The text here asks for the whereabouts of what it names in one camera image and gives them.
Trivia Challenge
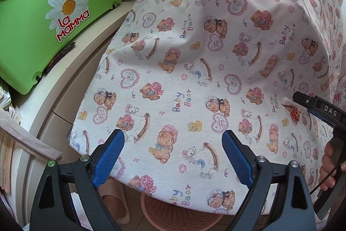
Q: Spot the pink plastic basket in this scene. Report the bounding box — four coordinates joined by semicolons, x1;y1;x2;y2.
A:
140;192;226;231

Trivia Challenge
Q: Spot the green plastic box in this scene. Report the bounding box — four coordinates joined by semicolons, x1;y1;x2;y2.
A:
0;0;123;96

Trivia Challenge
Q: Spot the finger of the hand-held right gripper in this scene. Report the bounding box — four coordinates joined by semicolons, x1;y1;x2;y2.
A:
293;92;317;112

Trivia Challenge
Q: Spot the white cabinet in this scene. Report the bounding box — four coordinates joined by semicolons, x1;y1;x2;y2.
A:
11;1;141;221

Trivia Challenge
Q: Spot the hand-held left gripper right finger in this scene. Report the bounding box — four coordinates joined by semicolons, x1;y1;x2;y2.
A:
222;130;317;231

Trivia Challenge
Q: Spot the person's right hand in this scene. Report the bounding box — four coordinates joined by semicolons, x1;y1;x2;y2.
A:
319;140;337;191

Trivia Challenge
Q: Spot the pink slipper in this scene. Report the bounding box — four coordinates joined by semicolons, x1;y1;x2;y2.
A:
101;187;131;230

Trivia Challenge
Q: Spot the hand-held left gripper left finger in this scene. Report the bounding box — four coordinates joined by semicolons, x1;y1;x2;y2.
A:
29;129;125;231

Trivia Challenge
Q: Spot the bear printed tablecloth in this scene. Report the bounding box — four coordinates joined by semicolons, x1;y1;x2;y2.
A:
69;0;342;216

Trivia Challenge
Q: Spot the black cable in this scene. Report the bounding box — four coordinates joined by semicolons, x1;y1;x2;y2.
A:
310;163;337;196

